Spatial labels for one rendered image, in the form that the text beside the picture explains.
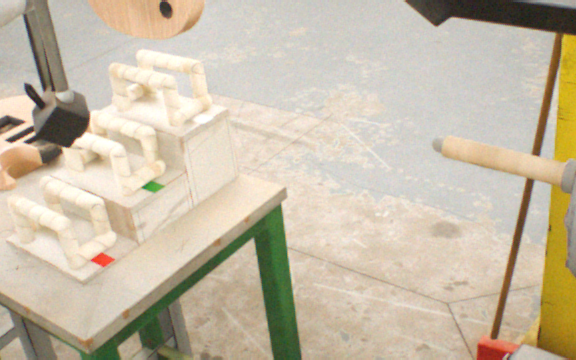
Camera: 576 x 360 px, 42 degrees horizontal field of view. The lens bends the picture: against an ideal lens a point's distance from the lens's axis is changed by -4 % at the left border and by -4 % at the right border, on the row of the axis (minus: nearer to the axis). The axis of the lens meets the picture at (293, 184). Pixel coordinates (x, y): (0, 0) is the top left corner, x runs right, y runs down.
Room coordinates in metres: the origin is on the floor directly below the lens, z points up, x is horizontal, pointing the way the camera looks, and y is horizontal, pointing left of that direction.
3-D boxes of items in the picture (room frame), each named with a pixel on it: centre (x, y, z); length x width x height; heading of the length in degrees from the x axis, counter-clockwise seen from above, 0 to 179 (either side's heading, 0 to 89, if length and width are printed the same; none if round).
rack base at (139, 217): (1.42, 0.37, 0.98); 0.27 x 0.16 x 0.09; 50
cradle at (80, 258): (1.23, 0.40, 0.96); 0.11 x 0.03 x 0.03; 140
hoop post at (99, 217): (1.27, 0.38, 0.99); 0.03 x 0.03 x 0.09
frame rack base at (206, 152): (1.53, 0.27, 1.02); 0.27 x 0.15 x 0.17; 50
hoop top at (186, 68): (1.57, 0.24, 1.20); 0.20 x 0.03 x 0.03; 49
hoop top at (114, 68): (1.51, 0.29, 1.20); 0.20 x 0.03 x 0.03; 49
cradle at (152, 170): (1.35, 0.30, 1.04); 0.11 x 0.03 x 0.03; 140
